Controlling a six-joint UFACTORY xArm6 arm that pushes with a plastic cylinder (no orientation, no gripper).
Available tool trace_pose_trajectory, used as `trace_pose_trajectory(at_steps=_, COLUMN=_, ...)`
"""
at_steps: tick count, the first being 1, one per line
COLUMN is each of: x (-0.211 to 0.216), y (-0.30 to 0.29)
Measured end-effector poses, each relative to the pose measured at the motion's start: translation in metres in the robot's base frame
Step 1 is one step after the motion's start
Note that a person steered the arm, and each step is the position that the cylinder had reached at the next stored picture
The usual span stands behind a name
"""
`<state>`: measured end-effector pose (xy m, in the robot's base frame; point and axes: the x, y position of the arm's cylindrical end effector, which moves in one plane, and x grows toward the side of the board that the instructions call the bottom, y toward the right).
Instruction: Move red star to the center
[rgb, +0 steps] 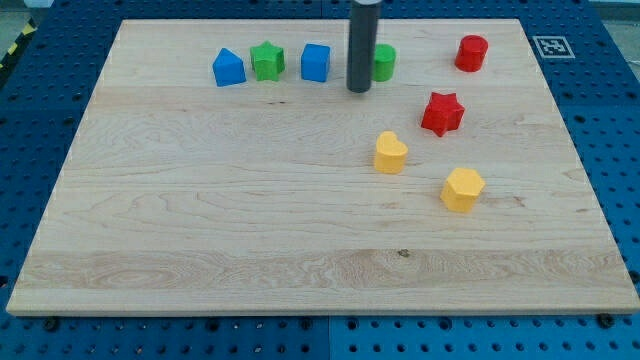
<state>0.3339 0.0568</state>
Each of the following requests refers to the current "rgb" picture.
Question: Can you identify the green star block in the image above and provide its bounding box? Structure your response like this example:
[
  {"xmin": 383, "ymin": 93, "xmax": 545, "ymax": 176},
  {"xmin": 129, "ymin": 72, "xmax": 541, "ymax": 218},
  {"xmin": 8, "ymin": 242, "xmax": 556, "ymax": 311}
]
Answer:
[{"xmin": 250, "ymin": 41, "xmax": 285, "ymax": 81}]

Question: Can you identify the red star block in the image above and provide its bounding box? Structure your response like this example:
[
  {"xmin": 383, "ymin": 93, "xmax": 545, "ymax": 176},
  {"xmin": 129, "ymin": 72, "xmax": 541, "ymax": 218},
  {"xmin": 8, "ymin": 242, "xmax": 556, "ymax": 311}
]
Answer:
[{"xmin": 421, "ymin": 92, "xmax": 465, "ymax": 137}]

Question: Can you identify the yellow heart block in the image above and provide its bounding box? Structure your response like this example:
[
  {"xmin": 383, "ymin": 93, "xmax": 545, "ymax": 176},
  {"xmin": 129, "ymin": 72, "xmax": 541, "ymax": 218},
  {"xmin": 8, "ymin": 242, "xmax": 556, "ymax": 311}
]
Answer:
[{"xmin": 374, "ymin": 131, "xmax": 408, "ymax": 174}]

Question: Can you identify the light wooden board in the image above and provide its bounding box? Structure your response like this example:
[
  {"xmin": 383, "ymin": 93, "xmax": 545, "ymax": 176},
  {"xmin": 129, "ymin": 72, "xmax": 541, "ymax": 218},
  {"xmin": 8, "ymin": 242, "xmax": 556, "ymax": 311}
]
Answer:
[{"xmin": 7, "ymin": 19, "xmax": 639, "ymax": 317}]

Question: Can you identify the blue cube block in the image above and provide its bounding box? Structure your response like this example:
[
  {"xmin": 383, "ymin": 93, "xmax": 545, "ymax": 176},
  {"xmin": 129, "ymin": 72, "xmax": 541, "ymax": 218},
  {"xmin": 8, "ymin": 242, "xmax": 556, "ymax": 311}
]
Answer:
[{"xmin": 301, "ymin": 43, "xmax": 331, "ymax": 83}]

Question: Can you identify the yellow hexagon block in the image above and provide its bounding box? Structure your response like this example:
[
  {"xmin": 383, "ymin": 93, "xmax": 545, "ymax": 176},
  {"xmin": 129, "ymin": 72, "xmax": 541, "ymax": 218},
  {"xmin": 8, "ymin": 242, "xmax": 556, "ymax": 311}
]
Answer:
[{"xmin": 440, "ymin": 168, "xmax": 486, "ymax": 213}]

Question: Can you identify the green cylinder block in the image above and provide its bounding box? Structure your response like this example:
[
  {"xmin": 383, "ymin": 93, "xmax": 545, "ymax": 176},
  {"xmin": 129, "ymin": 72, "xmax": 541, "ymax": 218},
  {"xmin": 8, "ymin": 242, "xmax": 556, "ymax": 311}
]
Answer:
[{"xmin": 372, "ymin": 44, "xmax": 396, "ymax": 82}]

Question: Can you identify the blue triangular block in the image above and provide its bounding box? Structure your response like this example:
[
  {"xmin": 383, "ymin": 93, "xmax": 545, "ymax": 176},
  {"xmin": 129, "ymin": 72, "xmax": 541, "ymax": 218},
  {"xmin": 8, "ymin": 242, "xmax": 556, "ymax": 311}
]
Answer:
[{"xmin": 212, "ymin": 48, "xmax": 246, "ymax": 87}]

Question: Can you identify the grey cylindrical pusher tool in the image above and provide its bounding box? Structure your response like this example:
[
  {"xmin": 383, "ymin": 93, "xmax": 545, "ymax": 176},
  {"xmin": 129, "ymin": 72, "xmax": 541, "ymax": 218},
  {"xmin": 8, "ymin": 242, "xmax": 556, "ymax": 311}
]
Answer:
[{"xmin": 346, "ymin": 0, "xmax": 381, "ymax": 93}]

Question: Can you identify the red cylinder block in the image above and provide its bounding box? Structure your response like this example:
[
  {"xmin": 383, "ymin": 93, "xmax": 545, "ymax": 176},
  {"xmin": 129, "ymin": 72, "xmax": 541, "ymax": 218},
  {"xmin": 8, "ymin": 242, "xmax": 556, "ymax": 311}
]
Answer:
[{"xmin": 454, "ymin": 34, "xmax": 489, "ymax": 72}]

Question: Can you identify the white fiducial marker tag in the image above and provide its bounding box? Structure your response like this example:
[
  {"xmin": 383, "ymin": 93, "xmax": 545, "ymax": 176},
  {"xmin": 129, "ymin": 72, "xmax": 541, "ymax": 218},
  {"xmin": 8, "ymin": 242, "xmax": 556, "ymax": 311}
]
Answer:
[{"xmin": 532, "ymin": 35, "xmax": 575, "ymax": 59}]

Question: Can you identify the yellow black hazard tape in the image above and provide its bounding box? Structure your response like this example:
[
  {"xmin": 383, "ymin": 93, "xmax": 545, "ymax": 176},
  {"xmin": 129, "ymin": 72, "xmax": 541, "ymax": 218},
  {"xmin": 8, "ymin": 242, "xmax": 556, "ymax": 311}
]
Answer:
[{"xmin": 1, "ymin": 18, "xmax": 38, "ymax": 71}]

